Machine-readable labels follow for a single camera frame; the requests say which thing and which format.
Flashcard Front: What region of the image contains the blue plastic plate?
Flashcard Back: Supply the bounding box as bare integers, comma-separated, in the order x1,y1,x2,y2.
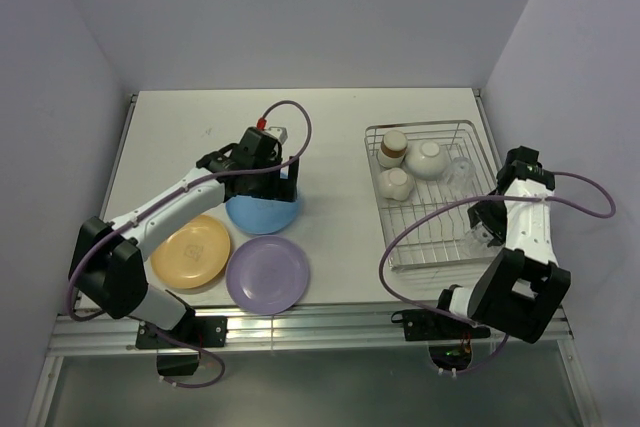
225,192,303,235

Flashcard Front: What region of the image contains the large clear glass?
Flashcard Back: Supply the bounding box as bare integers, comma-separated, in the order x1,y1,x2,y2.
442,157,475,195

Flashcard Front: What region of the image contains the white ceramic bowl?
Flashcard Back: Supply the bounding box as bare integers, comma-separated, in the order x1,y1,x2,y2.
404,140,448,181

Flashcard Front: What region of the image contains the flower patterned small dish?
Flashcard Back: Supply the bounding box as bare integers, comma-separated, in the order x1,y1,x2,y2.
377,168,415,202

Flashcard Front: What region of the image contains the brown white ceramic cup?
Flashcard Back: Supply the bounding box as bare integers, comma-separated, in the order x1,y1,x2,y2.
377,130,408,169

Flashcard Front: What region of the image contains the small clear glass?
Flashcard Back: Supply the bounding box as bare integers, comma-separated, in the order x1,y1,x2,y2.
461,225,497,258

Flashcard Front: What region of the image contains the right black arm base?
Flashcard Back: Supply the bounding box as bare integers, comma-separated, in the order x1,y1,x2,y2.
391,309,491,374

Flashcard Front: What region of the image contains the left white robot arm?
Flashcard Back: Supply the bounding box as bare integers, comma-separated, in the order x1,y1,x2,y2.
65,127,299,346

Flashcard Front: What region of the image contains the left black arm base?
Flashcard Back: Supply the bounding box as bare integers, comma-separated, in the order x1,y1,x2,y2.
135,315,228,388

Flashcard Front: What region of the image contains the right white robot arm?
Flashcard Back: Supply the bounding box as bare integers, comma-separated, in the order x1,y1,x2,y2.
432,146,571,344

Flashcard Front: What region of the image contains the purple plastic plate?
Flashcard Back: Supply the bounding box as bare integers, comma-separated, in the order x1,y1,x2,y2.
225,235,310,316

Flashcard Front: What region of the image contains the orange plastic plate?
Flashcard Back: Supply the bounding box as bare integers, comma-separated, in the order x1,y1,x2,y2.
150,215,232,290

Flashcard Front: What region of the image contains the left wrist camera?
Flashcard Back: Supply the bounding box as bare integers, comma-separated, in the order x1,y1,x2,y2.
256,117,288,145

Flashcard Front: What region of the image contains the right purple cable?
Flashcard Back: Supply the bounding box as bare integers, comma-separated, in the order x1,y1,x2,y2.
378,171,617,376

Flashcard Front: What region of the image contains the purple cable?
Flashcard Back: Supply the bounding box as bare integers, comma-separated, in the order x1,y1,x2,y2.
378,171,617,376
66,100,314,323

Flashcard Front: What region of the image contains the metal wire dish rack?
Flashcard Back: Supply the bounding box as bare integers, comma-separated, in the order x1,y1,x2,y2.
364,120,496,271

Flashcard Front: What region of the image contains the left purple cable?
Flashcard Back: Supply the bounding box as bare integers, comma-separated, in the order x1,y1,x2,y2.
66,100,314,323

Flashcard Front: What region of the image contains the aluminium mounting rail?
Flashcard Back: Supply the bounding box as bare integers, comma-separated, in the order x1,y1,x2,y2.
47,299,574,359

